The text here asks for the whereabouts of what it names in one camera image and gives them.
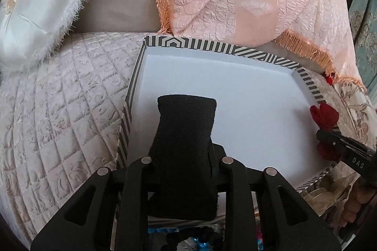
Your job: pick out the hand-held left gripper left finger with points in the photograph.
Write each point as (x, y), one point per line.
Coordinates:
(137, 180)

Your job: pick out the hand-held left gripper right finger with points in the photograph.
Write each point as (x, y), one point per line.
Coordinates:
(234, 180)

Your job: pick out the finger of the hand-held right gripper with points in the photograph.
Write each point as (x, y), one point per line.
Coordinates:
(332, 137)

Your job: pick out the red fabric bow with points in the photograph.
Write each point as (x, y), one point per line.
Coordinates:
(324, 117)

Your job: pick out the black cloth headband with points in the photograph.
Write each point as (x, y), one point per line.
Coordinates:
(182, 151)

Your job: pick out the striped cardboard box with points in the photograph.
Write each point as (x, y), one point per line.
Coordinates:
(235, 92)

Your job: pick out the person's right hand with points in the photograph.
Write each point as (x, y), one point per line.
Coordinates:
(359, 204)

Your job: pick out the small red cloth piece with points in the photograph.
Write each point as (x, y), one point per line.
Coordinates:
(330, 78)

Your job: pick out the quilted beige bed cover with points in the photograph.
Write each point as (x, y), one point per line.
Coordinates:
(59, 106)

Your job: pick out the teal floral curtain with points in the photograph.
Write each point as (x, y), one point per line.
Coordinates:
(365, 18)

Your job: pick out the white round satin pillow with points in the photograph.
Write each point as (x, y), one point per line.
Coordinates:
(38, 3)

